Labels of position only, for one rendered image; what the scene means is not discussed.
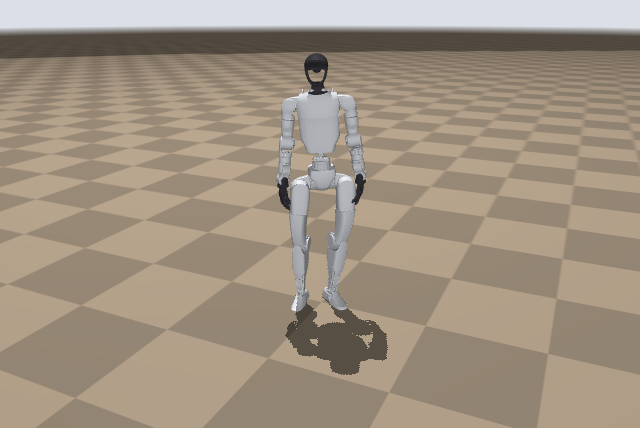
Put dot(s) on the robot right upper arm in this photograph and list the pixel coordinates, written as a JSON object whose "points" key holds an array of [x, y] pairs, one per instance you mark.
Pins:
{"points": [[289, 105]]}

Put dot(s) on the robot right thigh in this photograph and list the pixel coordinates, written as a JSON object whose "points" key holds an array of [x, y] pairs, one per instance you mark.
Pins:
{"points": [[299, 198]]}

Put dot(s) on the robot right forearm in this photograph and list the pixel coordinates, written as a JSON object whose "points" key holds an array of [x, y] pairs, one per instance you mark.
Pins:
{"points": [[284, 164]]}

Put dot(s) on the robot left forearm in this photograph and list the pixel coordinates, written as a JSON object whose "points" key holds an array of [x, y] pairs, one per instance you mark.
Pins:
{"points": [[357, 160]]}

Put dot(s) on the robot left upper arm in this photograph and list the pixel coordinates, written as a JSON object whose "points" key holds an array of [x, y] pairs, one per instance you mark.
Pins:
{"points": [[348, 104]]}

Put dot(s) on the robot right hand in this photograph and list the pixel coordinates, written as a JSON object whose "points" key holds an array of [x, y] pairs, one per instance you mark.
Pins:
{"points": [[283, 194]]}

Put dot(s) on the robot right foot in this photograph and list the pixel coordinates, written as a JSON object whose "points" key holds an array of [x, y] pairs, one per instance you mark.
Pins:
{"points": [[300, 301]]}

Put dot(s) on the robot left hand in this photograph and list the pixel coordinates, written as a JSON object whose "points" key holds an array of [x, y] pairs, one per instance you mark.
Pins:
{"points": [[360, 186]]}

